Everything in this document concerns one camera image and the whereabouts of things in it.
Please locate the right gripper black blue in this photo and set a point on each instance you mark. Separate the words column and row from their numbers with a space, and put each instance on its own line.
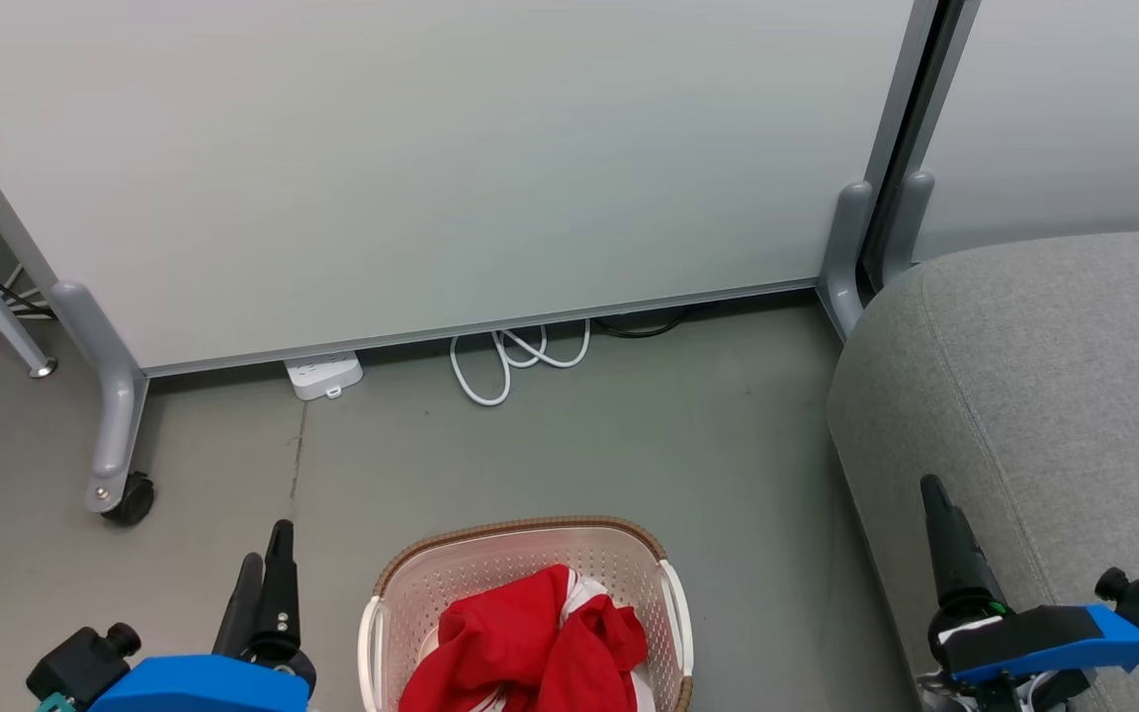
column 1054, row 638

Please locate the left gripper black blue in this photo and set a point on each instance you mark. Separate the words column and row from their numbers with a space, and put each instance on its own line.
column 204, row 687

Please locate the red and white garment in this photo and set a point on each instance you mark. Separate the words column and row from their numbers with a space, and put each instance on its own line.
column 520, row 643

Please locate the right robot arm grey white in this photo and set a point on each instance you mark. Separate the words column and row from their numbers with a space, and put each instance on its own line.
column 1034, row 697

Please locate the grey fabric sofa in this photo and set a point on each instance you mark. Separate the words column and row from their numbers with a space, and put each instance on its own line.
column 1044, row 396

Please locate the black caster wheel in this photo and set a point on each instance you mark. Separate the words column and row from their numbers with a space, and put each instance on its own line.
column 131, row 500

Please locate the white perforated laundry basket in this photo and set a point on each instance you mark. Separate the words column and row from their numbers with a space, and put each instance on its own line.
column 471, row 574

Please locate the grey partition foot with caster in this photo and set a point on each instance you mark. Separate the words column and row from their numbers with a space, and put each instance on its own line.
column 115, row 415

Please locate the white power strip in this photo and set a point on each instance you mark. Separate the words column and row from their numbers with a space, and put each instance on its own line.
column 324, row 374

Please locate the grey partition foot short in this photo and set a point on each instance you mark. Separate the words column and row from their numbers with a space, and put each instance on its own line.
column 844, row 257

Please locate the grey partition foot slim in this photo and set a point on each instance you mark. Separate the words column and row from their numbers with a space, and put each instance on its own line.
column 908, row 227

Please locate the narrow white partition panel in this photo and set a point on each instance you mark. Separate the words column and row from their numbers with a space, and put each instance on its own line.
column 1074, row 119

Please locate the large white partition panel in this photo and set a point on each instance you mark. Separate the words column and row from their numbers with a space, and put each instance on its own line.
column 431, row 148

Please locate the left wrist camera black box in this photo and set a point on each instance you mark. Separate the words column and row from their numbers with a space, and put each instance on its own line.
column 75, row 672

